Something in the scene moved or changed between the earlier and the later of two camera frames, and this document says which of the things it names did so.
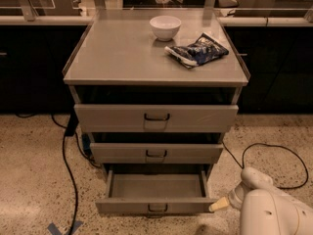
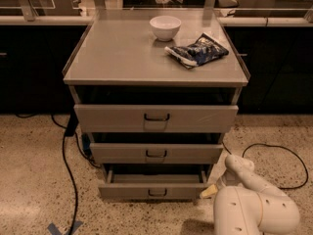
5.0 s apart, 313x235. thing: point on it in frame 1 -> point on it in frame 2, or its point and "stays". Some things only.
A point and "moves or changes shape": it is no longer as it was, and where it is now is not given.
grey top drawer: x=156 y=117 stays
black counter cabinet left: x=32 y=62 stays
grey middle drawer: x=156 y=153 stays
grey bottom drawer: x=156 y=193 moves or changes shape
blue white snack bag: x=204 y=48 stays
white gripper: x=233 y=199 -> x=222 y=182
